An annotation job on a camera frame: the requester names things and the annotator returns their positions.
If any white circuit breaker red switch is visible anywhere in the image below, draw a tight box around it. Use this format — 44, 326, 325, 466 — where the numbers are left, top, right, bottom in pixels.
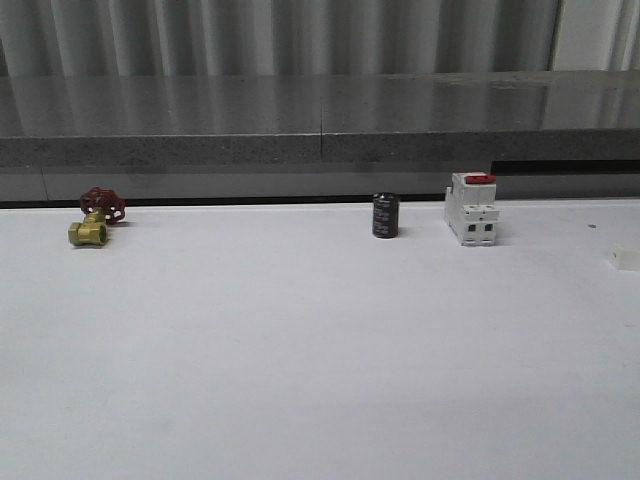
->
444, 172, 500, 247

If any white pleated curtain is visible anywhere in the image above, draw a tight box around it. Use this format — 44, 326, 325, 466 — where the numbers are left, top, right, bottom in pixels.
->
1, 1, 639, 77

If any white half pipe clamp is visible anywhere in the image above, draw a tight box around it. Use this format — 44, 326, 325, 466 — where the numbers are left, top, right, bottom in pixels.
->
607, 244, 640, 272

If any brass valve red handwheel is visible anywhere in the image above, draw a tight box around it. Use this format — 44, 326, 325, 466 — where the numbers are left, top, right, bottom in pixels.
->
67, 187, 126, 247

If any black cylindrical capacitor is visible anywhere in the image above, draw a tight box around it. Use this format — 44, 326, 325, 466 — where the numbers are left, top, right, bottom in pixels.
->
372, 192, 400, 239

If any grey stone counter ledge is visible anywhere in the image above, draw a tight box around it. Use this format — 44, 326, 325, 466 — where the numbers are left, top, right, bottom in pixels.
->
1, 71, 639, 204

